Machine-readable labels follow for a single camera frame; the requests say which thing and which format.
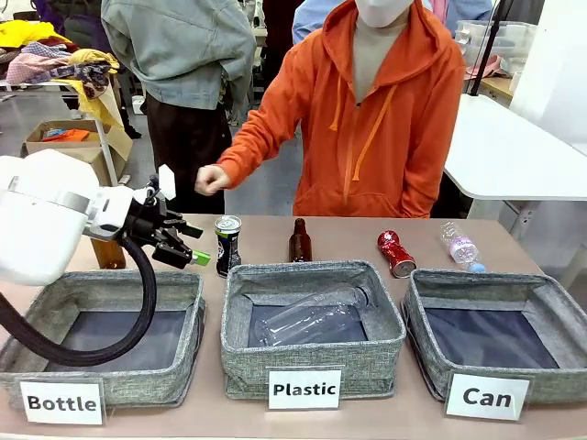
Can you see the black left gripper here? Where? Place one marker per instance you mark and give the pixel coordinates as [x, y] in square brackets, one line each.
[144, 222]

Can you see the person's right forearm orange sleeve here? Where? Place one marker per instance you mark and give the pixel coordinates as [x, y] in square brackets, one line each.
[257, 142]

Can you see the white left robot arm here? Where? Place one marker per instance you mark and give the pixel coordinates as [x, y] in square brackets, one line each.
[36, 229]

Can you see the dark crushed drink can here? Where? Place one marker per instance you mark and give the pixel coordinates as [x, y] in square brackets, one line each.
[228, 247]

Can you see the grey fabric basket plastic label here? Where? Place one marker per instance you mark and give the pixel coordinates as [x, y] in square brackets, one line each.
[247, 366]

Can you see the grey fabric basket bottle label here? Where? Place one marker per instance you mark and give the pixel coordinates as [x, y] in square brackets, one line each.
[137, 380]

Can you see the red crushed drink can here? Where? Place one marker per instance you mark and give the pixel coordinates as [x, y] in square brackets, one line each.
[396, 254]

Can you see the grey fabric basket can label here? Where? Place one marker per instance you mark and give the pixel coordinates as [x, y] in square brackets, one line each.
[426, 362]

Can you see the white sign reading Can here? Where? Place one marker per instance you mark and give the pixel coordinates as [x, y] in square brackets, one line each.
[487, 397]

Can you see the person's right hand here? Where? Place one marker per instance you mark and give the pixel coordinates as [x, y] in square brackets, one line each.
[212, 180]

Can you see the amber glass bottle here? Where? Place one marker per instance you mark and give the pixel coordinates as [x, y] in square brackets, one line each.
[109, 254]

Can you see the brown glass bottle with neck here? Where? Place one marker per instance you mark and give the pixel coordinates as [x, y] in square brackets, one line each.
[300, 245]

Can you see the open cardboard box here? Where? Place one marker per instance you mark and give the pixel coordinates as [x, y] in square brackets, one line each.
[96, 156]

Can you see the white clothes table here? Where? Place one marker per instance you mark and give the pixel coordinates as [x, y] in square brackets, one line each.
[107, 137]

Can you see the large clear plastic bottle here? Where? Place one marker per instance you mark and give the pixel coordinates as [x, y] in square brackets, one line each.
[312, 314]

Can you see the orange cloth in box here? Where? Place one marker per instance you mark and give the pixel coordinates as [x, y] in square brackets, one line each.
[69, 135]

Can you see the person in grey jacket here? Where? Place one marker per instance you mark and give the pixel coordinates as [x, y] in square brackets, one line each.
[183, 55]

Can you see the white sign reading Plastic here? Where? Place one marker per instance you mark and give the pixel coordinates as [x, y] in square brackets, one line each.
[304, 389]

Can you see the white sign reading Bottle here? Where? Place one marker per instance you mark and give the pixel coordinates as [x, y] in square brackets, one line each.
[62, 403]

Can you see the pile of colourful clothes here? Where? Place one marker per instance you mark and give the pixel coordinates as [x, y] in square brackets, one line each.
[55, 59]

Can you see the person in orange hoodie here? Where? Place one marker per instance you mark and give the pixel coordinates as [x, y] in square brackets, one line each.
[390, 137]

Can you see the person in blue shirt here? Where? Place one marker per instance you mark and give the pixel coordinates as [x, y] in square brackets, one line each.
[309, 20]

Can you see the crushed clear bottle pink label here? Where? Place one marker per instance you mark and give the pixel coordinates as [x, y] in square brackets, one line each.
[461, 247]

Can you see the white face mask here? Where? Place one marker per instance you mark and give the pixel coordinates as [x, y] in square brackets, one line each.
[380, 11]

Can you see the white side table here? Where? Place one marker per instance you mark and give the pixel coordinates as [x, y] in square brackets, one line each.
[504, 151]

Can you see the black slanted pole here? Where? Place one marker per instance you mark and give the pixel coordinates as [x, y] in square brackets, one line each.
[487, 46]

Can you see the clear plastic storage bin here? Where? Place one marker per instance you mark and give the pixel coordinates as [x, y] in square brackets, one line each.
[500, 43]

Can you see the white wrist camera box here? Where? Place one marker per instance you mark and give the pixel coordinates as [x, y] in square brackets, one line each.
[167, 182]

